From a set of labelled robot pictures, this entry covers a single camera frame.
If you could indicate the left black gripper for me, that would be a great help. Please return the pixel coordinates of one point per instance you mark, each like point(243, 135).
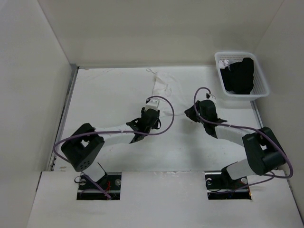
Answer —
point(155, 126)

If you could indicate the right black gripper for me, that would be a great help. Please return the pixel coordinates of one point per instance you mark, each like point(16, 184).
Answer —
point(190, 112)

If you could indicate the white tank top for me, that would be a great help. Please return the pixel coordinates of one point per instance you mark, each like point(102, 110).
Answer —
point(168, 86)

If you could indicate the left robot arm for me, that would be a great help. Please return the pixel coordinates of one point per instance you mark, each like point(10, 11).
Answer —
point(82, 152)

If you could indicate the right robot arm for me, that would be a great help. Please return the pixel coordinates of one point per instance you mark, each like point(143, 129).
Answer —
point(262, 149)

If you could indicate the black tank top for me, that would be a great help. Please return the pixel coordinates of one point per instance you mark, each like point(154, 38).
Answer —
point(238, 77)

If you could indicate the small white cloth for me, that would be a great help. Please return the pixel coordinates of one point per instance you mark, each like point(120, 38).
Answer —
point(223, 64)

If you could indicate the white plastic basket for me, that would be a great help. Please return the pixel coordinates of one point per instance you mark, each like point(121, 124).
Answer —
point(260, 85)

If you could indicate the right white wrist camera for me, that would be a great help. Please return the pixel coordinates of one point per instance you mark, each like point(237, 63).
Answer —
point(210, 96)

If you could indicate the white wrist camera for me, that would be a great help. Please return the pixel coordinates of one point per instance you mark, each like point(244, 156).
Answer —
point(152, 103)
point(210, 96)

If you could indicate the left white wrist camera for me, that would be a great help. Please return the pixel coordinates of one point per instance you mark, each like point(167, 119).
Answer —
point(152, 103)

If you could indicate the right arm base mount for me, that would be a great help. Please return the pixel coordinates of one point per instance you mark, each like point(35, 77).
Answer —
point(219, 189)

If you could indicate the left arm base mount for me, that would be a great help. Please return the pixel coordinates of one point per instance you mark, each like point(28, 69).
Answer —
point(110, 183)

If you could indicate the metal table edge rail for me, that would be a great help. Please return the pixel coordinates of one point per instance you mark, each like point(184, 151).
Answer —
point(71, 85)

